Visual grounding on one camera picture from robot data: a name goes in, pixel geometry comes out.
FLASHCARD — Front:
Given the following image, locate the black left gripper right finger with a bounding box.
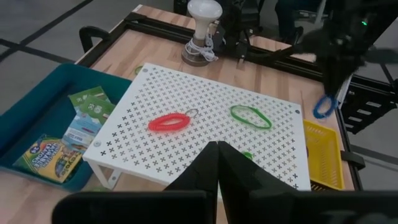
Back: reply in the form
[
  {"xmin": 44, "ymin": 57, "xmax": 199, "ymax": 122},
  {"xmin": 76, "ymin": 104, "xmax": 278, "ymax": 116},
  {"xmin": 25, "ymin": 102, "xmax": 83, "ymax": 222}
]
[{"xmin": 219, "ymin": 141, "xmax": 398, "ymax": 224}]

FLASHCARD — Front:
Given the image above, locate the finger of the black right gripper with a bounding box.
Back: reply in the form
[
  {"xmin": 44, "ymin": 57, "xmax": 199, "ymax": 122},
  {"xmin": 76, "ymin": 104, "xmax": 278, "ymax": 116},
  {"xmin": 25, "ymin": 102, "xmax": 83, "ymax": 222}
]
[
  {"xmin": 323, "ymin": 74, "xmax": 338, "ymax": 96},
  {"xmin": 336, "ymin": 74, "xmax": 352, "ymax": 96}
]

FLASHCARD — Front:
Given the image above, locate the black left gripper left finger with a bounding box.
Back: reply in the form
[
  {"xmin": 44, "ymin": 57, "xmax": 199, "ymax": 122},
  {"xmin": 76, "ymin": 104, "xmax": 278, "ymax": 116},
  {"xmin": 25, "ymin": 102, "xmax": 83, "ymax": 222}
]
[{"xmin": 52, "ymin": 141, "xmax": 218, "ymax": 224}]

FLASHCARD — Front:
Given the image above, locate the blue spiral wrist coil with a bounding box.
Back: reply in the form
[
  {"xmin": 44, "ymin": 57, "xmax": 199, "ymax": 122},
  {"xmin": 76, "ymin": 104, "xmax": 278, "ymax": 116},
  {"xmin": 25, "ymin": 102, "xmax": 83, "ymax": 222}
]
[{"xmin": 312, "ymin": 94, "xmax": 339, "ymax": 120}]

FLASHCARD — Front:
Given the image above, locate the red spiral wrist coil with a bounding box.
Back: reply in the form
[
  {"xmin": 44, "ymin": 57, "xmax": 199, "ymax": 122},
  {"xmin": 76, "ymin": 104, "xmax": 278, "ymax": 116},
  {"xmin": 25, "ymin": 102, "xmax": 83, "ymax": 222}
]
[{"xmin": 147, "ymin": 108, "xmax": 200, "ymax": 133}]

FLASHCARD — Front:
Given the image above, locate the yellow slotted plastic basket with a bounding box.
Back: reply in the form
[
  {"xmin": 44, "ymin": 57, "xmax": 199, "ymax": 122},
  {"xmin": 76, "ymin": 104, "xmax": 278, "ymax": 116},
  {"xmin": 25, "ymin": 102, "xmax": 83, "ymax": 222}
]
[{"xmin": 303, "ymin": 119, "xmax": 346, "ymax": 190}]

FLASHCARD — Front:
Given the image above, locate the green blue card pack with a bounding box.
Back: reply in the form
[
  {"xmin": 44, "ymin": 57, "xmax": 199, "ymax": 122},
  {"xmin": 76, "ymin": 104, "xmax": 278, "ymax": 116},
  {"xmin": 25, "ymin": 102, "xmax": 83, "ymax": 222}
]
[
  {"xmin": 68, "ymin": 86, "xmax": 111, "ymax": 113},
  {"xmin": 61, "ymin": 95, "xmax": 116, "ymax": 153}
]

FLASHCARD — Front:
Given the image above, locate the yellow green crayon box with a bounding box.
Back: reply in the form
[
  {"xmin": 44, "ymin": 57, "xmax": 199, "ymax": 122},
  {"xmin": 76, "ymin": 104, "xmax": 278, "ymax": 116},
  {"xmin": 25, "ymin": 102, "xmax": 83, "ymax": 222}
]
[{"xmin": 12, "ymin": 133, "xmax": 83, "ymax": 184}]

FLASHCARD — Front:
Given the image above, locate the blue plastic bin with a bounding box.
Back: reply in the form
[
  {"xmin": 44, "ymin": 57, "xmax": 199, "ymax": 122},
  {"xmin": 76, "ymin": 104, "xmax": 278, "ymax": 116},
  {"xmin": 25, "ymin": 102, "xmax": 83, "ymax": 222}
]
[{"xmin": 0, "ymin": 63, "xmax": 133, "ymax": 192}]

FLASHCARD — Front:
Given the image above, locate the person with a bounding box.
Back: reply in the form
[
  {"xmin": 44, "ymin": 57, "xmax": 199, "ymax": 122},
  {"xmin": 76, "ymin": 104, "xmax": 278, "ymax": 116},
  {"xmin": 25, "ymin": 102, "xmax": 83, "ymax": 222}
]
[{"xmin": 275, "ymin": 0, "xmax": 327, "ymax": 44}]

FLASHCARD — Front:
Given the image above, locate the white perforated metal shelf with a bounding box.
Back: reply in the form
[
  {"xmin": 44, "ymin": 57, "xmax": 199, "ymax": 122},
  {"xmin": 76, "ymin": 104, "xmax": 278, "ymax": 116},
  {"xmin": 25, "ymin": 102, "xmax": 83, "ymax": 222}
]
[{"xmin": 82, "ymin": 62, "xmax": 312, "ymax": 191}]

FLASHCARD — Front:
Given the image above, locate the grey round bulb base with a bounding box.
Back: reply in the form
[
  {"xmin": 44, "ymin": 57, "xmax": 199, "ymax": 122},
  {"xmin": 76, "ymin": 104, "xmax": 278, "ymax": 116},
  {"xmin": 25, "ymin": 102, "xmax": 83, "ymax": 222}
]
[{"xmin": 181, "ymin": 35, "xmax": 215, "ymax": 67}]

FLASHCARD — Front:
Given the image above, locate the white light bulb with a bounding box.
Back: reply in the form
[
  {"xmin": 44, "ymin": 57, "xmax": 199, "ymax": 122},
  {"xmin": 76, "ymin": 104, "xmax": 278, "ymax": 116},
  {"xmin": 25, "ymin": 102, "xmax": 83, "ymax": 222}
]
[{"xmin": 186, "ymin": 0, "xmax": 224, "ymax": 41}]

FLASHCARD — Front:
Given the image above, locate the black table edge bracket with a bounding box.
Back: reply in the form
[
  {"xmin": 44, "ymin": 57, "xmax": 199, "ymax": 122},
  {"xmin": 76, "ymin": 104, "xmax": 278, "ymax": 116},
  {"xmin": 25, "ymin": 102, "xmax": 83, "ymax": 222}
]
[{"xmin": 340, "ymin": 150, "xmax": 366, "ymax": 170}]

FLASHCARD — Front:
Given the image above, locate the white coiled cord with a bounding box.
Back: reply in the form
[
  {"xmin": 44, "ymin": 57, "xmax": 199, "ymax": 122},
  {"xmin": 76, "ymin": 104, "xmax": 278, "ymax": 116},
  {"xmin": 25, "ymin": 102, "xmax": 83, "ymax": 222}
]
[{"xmin": 185, "ymin": 34, "xmax": 218, "ymax": 62}]

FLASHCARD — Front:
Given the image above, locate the black aluminium table frame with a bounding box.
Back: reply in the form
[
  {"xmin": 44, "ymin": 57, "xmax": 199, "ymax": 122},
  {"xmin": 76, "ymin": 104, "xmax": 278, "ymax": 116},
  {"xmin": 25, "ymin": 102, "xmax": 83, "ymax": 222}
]
[{"xmin": 76, "ymin": 12, "xmax": 398, "ymax": 190}]

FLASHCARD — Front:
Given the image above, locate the black frame handle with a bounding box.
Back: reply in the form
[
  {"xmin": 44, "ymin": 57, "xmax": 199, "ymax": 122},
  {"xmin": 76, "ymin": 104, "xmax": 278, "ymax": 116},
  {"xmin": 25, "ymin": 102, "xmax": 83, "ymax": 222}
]
[{"xmin": 79, "ymin": 26, "xmax": 111, "ymax": 54}]

